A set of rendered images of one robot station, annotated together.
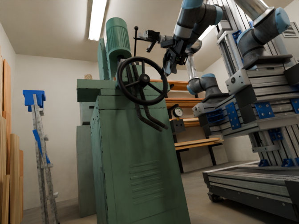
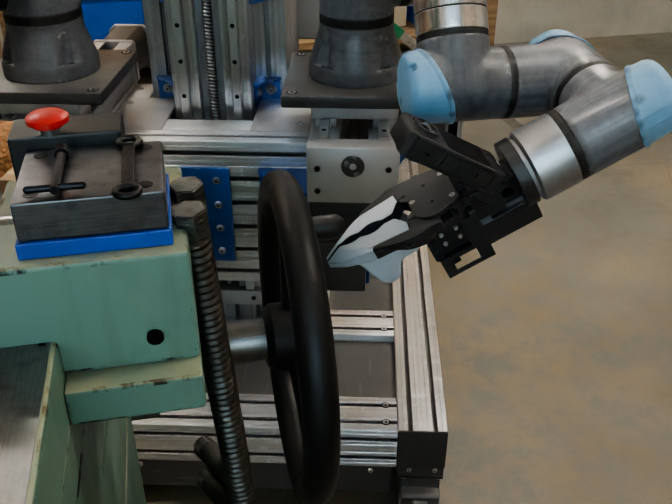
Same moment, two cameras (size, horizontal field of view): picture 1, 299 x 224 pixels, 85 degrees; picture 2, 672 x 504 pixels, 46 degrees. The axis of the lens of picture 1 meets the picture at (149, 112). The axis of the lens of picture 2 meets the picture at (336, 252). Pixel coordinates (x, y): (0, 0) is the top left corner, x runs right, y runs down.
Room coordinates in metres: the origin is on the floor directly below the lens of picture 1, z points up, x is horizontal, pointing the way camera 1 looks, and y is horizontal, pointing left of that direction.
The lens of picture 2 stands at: (0.62, 0.53, 1.23)
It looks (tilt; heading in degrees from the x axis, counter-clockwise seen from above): 31 degrees down; 284
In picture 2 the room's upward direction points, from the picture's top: straight up
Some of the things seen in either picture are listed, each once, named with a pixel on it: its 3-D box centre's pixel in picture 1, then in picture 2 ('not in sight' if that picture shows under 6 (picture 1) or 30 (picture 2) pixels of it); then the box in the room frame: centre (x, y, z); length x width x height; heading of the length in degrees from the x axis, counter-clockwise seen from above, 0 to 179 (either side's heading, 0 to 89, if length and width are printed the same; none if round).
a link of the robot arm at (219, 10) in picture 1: (205, 18); (554, 79); (0.59, -0.31, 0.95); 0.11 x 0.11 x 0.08; 25
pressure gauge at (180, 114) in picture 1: (177, 114); not in sight; (1.02, -0.18, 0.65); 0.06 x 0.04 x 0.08; 116
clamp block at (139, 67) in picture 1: (129, 76); (100, 265); (0.92, 0.09, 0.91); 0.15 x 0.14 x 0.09; 116
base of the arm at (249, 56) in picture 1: (255, 59); (356, 42); (0.89, -0.68, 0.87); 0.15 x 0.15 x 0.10
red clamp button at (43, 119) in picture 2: not in sight; (47, 118); (0.95, 0.06, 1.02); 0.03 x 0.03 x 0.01
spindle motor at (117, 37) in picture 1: (118, 40); not in sight; (1.10, 0.15, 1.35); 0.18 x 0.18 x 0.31
